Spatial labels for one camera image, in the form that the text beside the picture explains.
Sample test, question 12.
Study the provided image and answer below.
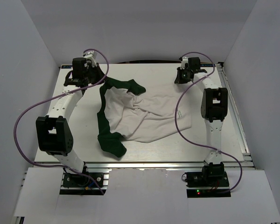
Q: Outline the white green-sleeved t-shirt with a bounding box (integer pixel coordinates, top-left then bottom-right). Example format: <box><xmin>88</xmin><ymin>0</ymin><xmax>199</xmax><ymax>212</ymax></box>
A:
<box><xmin>97</xmin><ymin>78</ymin><xmax>192</xmax><ymax>158</ymax></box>

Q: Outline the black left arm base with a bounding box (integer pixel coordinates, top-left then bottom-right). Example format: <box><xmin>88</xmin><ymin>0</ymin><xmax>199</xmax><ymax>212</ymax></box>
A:
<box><xmin>59</xmin><ymin>168</ymin><xmax>109</xmax><ymax>196</ymax></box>

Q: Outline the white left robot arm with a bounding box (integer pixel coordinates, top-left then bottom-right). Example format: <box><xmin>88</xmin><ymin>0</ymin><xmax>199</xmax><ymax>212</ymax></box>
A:
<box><xmin>36</xmin><ymin>52</ymin><xmax>104</xmax><ymax>186</ymax></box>

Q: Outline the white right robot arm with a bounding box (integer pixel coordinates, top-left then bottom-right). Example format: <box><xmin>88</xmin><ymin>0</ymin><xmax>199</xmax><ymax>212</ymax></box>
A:
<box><xmin>175</xmin><ymin>56</ymin><xmax>228</xmax><ymax>186</ymax></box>

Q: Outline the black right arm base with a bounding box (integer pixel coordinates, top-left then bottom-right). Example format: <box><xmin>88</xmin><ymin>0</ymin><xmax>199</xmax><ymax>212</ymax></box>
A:
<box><xmin>181</xmin><ymin>172</ymin><xmax>231</xmax><ymax>198</ymax></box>

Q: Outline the blue table corner label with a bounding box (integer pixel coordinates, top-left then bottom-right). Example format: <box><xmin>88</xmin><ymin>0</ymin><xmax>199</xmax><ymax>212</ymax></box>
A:
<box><xmin>61</xmin><ymin>65</ymin><xmax>72</xmax><ymax>69</ymax></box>

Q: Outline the blue right corner label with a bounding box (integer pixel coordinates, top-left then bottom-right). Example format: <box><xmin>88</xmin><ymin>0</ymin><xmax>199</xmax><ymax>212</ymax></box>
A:
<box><xmin>200</xmin><ymin>63</ymin><xmax>216</xmax><ymax>67</ymax></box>

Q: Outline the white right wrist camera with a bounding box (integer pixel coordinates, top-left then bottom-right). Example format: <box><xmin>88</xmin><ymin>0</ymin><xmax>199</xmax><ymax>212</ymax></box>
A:
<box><xmin>179</xmin><ymin>56</ymin><xmax>189</xmax><ymax>70</ymax></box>

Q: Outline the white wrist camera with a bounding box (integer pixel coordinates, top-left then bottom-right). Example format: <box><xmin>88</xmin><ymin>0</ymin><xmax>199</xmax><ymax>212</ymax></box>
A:
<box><xmin>179</xmin><ymin>56</ymin><xmax>189</xmax><ymax>70</ymax></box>
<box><xmin>83</xmin><ymin>50</ymin><xmax>97</xmax><ymax>67</ymax></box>

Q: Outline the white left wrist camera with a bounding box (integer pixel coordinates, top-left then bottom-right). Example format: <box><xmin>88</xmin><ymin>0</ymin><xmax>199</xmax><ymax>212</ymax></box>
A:
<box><xmin>83</xmin><ymin>50</ymin><xmax>97</xmax><ymax>67</ymax></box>

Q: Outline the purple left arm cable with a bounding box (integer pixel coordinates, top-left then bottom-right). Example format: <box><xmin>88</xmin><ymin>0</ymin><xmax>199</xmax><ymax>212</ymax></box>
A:
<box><xmin>13</xmin><ymin>48</ymin><xmax>110</xmax><ymax>196</ymax></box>

